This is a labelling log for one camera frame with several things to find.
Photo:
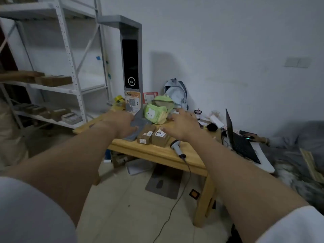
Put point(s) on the orange and white instruction sign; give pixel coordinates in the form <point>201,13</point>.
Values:
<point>133,101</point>

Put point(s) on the person's right hand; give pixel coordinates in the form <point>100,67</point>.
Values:
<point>184,126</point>

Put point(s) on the person's left forearm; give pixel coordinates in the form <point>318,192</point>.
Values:
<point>65,159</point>

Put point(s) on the white metal shelf rack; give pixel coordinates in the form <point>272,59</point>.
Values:
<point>73,60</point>

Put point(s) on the white flat board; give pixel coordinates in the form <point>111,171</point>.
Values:
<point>138,167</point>

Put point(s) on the light wooden plank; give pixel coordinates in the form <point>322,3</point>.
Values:
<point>312,165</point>

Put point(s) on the grey parcel scanning kiosk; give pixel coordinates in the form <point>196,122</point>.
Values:
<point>130,30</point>

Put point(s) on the small cardboard parcel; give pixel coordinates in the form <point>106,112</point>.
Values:
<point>145,135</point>

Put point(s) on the black laptop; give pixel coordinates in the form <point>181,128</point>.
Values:
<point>240,146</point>

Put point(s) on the red and white sign board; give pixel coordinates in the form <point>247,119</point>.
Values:
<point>149,97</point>

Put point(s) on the light blue backpack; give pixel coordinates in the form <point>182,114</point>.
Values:
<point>176,92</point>

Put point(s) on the yellow tape roll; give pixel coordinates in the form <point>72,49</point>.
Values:
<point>118,99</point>

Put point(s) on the brown cardboard parcel with label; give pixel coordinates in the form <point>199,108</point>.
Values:
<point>160,139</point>

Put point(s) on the beige sack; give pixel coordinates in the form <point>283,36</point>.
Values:
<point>11,139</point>

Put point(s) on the black and white pen cup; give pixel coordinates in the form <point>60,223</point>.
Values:
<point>197,115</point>

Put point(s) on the white wall switch plate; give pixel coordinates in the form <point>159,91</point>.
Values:
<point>297,62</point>

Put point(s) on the person's left hand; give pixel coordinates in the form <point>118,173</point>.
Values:
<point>119,123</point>

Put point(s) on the black round pouch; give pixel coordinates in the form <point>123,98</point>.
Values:
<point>212,127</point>

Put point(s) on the grey floor mat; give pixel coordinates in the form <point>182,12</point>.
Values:
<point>164,182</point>

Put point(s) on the grey floral bedding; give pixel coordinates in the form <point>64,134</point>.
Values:
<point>291,154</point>

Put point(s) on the person's right forearm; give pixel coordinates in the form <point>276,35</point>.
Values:
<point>240,184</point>

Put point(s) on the white and black barcode scanner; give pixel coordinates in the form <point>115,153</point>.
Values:
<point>176,146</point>

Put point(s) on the green plush backpack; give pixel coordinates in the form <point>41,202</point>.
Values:
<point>155,112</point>

